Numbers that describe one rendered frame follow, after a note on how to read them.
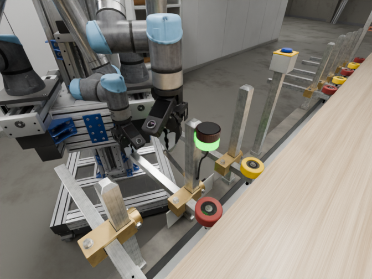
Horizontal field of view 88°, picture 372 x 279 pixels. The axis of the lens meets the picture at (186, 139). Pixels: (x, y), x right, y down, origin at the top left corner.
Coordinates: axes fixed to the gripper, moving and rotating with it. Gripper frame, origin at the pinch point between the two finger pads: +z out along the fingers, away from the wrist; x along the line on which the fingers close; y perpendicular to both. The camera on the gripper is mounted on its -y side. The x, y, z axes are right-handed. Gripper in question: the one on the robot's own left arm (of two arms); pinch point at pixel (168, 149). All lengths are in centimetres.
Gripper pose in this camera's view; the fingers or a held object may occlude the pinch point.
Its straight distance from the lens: 60.2
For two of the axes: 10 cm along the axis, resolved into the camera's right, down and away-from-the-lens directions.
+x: -9.1, -2.6, 3.3
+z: 0.0, 7.9, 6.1
